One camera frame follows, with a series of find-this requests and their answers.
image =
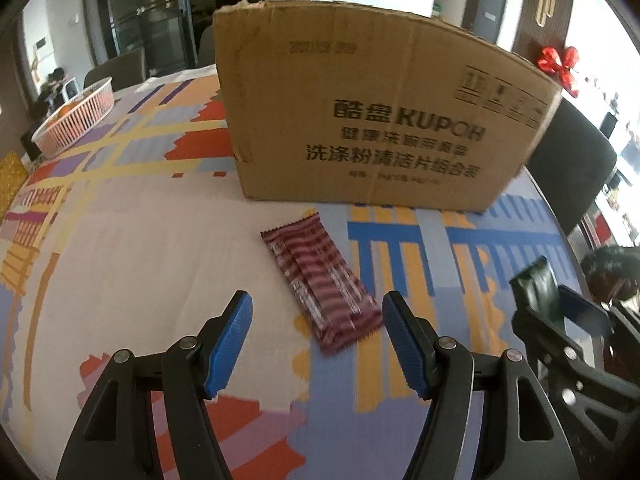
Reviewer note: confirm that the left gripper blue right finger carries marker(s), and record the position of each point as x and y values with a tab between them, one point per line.
434	366

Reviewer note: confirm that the pink plastic basket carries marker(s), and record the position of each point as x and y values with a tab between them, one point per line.
67	125

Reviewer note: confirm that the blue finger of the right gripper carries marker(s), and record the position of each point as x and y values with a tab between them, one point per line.
614	322
545	334

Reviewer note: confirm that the grey chair behind box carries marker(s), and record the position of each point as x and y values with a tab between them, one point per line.
206	49

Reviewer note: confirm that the colourful patterned tablecloth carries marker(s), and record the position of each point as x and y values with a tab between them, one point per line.
140	232

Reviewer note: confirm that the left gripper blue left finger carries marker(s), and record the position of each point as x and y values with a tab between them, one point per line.
198	367

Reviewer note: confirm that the brown cardboard box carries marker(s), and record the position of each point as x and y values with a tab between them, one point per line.
334	102

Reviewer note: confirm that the dark green snack packet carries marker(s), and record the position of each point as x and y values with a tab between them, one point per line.
535	288

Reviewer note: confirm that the dark green dining chair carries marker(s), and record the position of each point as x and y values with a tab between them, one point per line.
571	164

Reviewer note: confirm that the grey chair near basket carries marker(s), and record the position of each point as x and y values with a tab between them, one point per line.
126	70

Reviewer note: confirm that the red bow decoration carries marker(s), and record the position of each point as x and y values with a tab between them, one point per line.
560	67

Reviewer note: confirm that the maroon striped snack bar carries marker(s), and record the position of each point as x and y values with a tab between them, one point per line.
334	301

